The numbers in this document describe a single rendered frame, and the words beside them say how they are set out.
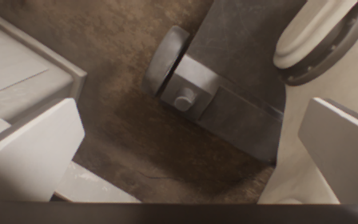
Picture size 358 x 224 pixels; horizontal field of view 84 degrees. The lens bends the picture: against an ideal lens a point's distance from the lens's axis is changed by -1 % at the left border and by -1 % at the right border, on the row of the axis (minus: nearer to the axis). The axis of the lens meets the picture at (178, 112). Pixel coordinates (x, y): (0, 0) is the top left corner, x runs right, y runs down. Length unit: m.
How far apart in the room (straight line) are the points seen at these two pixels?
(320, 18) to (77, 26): 0.68
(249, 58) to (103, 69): 0.52
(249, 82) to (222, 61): 0.08
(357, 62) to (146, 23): 0.54
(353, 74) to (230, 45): 0.26
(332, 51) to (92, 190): 0.43
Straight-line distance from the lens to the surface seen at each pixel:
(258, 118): 0.52
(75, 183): 0.42
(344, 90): 0.28
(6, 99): 0.71
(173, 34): 0.51
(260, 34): 0.47
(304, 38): 0.33
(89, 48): 0.80
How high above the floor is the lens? 0.63
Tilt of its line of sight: 57 degrees down
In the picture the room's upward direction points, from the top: 157 degrees counter-clockwise
